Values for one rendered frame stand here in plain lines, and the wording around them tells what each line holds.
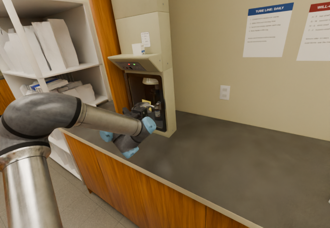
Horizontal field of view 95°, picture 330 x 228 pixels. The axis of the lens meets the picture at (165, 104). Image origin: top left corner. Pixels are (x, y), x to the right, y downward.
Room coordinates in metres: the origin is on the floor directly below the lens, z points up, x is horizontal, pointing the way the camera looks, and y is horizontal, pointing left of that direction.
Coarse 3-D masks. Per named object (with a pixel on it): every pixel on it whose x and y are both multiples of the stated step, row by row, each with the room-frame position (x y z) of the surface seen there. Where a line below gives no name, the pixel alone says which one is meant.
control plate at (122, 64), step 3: (117, 63) 0.97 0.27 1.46; (120, 63) 0.96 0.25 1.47; (123, 63) 0.94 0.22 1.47; (126, 63) 0.93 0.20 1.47; (129, 63) 0.91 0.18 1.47; (132, 63) 0.90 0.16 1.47; (135, 63) 0.88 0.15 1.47; (138, 63) 0.87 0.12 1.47; (120, 66) 0.99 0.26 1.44; (123, 66) 0.98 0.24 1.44; (126, 66) 0.96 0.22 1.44; (129, 66) 0.94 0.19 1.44; (132, 66) 0.93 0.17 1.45; (135, 66) 0.91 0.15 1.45; (138, 66) 0.90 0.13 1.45; (141, 66) 0.88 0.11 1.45; (126, 69) 1.00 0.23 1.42; (129, 69) 0.98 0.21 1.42; (132, 69) 0.97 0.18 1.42; (135, 69) 0.95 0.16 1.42; (138, 69) 0.93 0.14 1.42; (141, 69) 0.92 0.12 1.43; (144, 69) 0.90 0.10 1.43
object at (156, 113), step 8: (128, 80) 1.03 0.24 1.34; (136, 80) 0.99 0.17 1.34; (144, 80) 0.94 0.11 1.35; (152, 80) 0.91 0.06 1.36; (160, 80) 0.87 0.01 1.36; (136, 88) 1.00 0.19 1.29; (144, 88) 0.95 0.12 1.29; (152, 88) 0.91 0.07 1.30; (160, 88) 0.88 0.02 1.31; (136, 96) 1.00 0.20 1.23; (144, 96) 0.96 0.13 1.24; (152, 96) 0.92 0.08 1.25; (160, 96) 0.88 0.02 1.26; (152, 104) 0.92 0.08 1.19; (160, 104) 0.88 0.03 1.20; (152, 112) 0.93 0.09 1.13; (160, 112) 0.89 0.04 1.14; (160, 120) 0.89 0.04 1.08; (160, 128) 0.90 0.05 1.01
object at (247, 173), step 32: (64, 128) 1.15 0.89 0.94; (192, 128) 0.97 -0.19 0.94; (224, 128) 0.93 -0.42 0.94; (256, 128) 0.89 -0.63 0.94; (128, 160) 0.70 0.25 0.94; (160, 160) 0.68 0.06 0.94; (192, 160) 0.65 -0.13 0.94; (224, 160) 0.63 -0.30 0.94; (256, 160) 0.61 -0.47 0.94; (288, 160) 0.59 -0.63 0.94; (320, 160) 0.57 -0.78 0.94; (192, 192) 0.46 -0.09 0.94; (224, 192) 0.45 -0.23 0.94; (256, 192) 0.44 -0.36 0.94; (288, 192) 0.42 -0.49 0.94; (320, 192) 0.41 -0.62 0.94; (256, 224) 0.32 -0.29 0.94; (288, 224) 0.31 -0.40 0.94; (320, 224) 0.30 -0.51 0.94
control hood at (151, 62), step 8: (112, 56) 0.97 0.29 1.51; (120, 56) 0.93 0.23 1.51; (128, 56) 0.89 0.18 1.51; (136, 56) 0.85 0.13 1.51; (144, 56) 0.82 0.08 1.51; (152, 56) 0.81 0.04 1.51; (160, 56) 0.87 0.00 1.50; (144, 64) 0.85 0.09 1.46; (152, 64) 0.82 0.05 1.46; (160, 64) 0.86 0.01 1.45
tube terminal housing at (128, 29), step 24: (120, 24) 1.04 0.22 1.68; (144, 24) 0.93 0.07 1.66; (168, 24) 0.96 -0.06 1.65; (120, 48) 1.06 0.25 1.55; (144, 48) 0.95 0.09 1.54; (168, 48) 0.94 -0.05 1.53; (144, 72) 0.96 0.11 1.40; (168, 72) 0.93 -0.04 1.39; (168, 96) 0.91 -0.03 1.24; (168, 120) 0.89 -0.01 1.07
